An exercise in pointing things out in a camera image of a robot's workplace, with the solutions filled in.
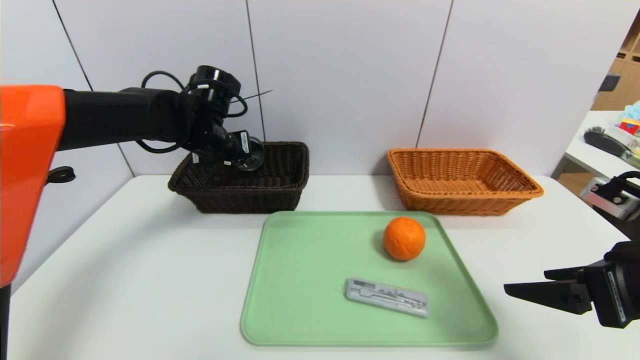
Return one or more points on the clear plastic package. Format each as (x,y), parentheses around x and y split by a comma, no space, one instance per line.
(627,145)

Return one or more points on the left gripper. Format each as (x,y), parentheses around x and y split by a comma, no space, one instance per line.
(244,142)

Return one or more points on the red toy block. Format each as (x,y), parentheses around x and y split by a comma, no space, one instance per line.
(629,127)

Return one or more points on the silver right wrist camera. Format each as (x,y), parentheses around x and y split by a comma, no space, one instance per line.
(610,202)

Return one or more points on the wooden shelf cabinet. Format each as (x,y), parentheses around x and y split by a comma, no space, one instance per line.
(625,85)

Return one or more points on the glass cup with black holder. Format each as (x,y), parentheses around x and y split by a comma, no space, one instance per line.
(254,157)

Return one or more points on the grey packet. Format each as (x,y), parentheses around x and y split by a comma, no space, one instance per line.
(360,297)

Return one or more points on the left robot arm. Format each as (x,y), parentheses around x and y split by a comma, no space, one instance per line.
(30,150)

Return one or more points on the metal drawing compass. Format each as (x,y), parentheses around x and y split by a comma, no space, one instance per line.
(385,295)

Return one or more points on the dark brown wicker basket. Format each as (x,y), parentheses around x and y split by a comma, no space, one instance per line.
(270,195)

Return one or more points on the dark grey wall box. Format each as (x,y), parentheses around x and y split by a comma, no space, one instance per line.
(608,83)

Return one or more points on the blue plush toy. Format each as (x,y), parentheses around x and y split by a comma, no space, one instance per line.
(632,111)

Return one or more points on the black round brush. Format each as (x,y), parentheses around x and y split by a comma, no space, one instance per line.
(602,141)

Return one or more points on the green plastic tray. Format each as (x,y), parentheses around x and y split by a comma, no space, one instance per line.
(300,300)

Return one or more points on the white side table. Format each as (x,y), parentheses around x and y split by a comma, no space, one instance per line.
(580,152)

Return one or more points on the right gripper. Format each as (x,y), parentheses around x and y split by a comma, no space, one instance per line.
(613,294)

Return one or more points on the orange wicker basket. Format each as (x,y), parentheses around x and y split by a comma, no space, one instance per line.
(450,200)

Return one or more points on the orange fruit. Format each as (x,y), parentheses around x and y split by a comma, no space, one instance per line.
(404,238)

